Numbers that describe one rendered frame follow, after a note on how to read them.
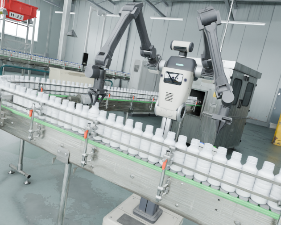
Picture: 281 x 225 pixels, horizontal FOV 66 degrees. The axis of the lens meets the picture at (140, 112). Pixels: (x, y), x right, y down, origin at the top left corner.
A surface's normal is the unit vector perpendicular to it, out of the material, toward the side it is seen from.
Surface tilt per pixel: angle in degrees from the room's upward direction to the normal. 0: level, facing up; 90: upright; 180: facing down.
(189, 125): 90
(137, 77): 90
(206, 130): 90
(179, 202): 90
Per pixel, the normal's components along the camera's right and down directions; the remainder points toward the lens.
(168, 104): -0.47, 0.07
